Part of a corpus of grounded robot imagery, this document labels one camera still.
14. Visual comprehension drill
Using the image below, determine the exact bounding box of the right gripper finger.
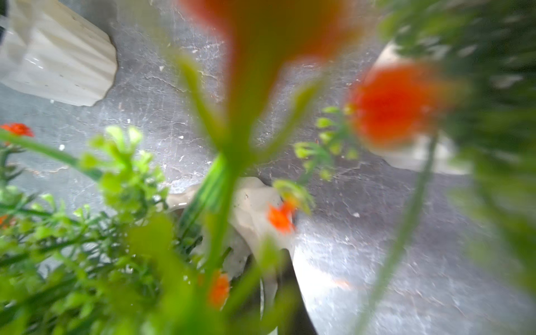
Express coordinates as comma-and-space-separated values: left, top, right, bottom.
276, 251, 318, 335

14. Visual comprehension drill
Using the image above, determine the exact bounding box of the red flower pot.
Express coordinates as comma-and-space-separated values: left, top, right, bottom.
343, 0, 536, 294
0, 0, 365, 335
1, 1, 118, 106

